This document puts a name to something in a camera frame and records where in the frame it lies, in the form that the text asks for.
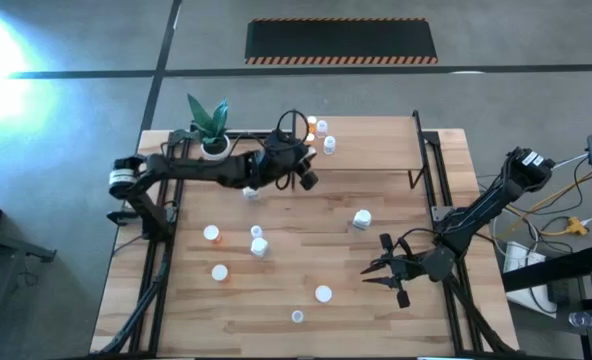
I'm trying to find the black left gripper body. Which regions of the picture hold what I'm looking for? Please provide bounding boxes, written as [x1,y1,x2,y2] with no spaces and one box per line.
[260,132,320,191]

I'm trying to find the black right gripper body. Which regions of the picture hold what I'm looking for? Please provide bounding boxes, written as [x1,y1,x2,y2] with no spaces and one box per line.
[379,233,430,309]

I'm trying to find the green plant in white pot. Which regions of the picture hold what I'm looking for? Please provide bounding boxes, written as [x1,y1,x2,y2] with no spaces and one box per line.
[185,93,232,162]

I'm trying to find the white power strip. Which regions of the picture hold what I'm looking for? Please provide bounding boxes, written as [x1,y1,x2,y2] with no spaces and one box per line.
[503,241,560,317]

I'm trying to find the black hazard-striped floor mat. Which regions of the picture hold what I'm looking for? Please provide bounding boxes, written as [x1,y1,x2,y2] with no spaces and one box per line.
[244,18,439,66]

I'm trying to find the yellow power splitter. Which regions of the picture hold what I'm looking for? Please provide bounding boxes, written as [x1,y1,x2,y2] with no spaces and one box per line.
[561,215,590,237]

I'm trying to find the clear water bottle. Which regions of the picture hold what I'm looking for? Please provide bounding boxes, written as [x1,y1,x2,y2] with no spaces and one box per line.
[568,310,592,330]

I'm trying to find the dark metal floor stand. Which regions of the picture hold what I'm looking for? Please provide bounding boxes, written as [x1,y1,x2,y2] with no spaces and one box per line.
[0,224,57,264]

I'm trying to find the wooden shelf with black frame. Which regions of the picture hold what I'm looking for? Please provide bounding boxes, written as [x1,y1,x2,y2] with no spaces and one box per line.
[291,109,427,190]

